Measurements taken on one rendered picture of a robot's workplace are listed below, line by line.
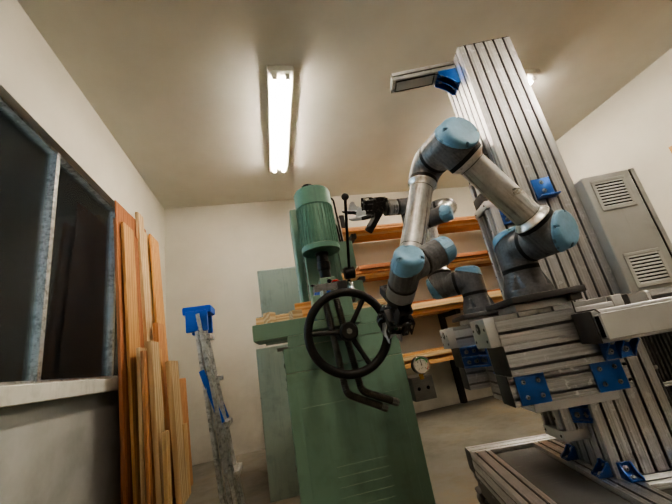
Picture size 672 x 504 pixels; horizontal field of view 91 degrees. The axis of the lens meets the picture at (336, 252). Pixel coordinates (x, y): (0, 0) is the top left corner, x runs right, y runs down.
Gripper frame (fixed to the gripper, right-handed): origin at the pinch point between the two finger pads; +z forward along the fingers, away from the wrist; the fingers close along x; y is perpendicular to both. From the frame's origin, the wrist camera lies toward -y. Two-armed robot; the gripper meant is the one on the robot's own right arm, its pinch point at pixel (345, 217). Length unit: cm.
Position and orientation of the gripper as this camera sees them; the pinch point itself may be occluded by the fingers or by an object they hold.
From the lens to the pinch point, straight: 150.1
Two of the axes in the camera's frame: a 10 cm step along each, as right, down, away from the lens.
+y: -0.6, -9.3, -3.6
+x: 2.0, 3.4, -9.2
